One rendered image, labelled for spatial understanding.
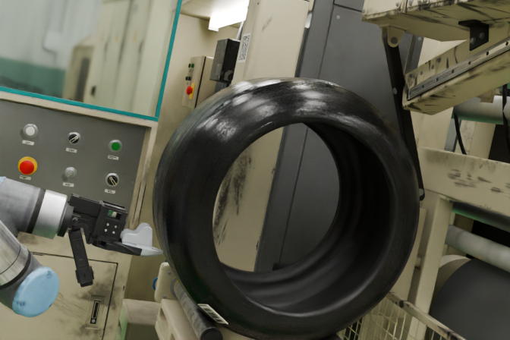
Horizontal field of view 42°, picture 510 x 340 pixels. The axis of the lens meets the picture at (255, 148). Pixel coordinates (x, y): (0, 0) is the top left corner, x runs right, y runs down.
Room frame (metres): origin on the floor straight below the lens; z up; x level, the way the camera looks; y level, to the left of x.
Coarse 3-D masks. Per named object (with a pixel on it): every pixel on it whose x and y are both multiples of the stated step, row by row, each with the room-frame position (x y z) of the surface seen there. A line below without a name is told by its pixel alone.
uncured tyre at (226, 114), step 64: (192, 128) 1.34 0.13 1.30; (256, 128) 1.29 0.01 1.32; (320, 128) 1.61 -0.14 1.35; (384, 128) 1.38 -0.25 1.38; (192, 192) 1.27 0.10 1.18; (384, 192) 1.58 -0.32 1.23; (192, 256) 1.27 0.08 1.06; (320, 256) 1.63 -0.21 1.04; (384, 256) 1.39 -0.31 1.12; (256, 320) 1.32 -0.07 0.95; (320, 320) 1.35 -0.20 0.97
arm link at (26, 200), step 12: (0, 180) 1.25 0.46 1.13; (12, 180) 1.28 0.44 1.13; (0, 192) 1.24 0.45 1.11; (12, 192) 1.25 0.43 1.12; (24, 192) 1.26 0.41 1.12; (36, 192) 1.27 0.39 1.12; (0, 204) 1.23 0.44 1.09; (12, 204) 1.24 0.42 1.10; (24, 204) 1.25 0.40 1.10; (36, 204) 1.25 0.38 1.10; (0, 216) 1.23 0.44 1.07; (12, 216) 1.24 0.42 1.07; (24, 216) 1.25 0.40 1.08; (36, 216) 1.25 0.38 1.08; (12, 228) 1.25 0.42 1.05; (24, 228) 1.26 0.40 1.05
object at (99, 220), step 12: (72, 204) 1.29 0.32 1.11; (84, 204) 1.30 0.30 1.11; (96, 204) 1.31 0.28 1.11; (108, 204) 1.35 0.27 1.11; (72, 216) 1.30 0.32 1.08; (84, 216) 1.31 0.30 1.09; (96, 216) 1.31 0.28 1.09; (108, 216) 1.31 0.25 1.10; (120, 216) 1.31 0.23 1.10; (60, 228) 1.28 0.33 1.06; (72, 228) 1.30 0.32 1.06; (84, 228) 1.30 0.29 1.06; (96, 228) 1.29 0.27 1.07; (108, 228) 1.31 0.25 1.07; (120, 228) 1.32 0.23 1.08; (96, 240) 1.29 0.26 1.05; (108, 240) 1.30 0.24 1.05
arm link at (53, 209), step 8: (48, 192) 1.29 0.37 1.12; (56, 192) 1.31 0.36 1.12; (48, 200) 1.27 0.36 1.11; (56, 200) 1.28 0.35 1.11; (64, 200) 1.28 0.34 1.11; (48, 208) 1.26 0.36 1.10; (56, 208) 1.27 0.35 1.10; (64, 208) 1.27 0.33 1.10; (40, 216) 1.25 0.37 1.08; (48, 216) 1.26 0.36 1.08; (56, 216) 1.26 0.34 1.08; (64, 216) 1.28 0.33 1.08; (40, 224) 1.26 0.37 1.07; (48, 224) 1.26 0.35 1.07; (56, 224) 1.26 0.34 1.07; (32, 232) 1.27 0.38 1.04; (40, 232) 1.27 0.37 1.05; (48, 232) 1.27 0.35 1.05; (56, 232) 1.27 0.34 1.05
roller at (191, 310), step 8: (176, 288) 1.58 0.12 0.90; (184, 296) 1.51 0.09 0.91; (184, 304) 1.48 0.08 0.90; (192, 304) 1.44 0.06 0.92; (184, 312) 1.48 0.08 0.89; (192, 312) 1.41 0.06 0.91; (200, 312) 1.39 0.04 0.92; (192, 320) 1.38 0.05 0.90; (200, 320) 1.35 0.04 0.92; (208, 320) 1.34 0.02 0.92; (200, 328) 1.32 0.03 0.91; (208, 328) 1.31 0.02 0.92; (216, 328) 1.31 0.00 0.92; (200, 336) 1.30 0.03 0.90; (208, 336) 1.30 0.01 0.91; (216, 336) 1.30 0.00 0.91
